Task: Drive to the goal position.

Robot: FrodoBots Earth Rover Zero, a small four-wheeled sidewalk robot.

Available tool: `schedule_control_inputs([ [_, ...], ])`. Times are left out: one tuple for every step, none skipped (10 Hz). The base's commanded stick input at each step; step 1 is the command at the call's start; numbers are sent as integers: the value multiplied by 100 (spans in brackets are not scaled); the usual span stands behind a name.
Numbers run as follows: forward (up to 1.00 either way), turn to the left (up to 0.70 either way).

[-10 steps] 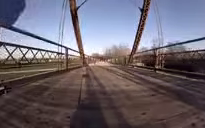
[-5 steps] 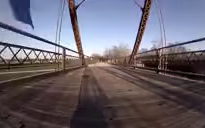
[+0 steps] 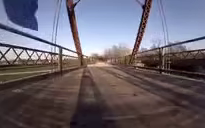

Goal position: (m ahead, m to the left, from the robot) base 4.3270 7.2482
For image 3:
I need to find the row of bare trees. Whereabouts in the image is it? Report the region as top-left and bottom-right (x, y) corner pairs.
(89, 43), (134, 64)

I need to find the lattice metal bridge railing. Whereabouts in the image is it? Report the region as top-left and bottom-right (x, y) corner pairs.
(0, 18), (90, 77)
(123, 33), (205, 78)

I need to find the rusty steel bridge truss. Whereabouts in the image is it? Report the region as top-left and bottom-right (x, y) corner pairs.
(49, 0), (172, 68)

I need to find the wooden plank bridge deck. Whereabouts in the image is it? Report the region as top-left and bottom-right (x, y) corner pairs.
(0, 61), (205, 128)

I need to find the flat grassy ground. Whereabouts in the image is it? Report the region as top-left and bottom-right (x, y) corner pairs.
(0, 64), (61, 85)

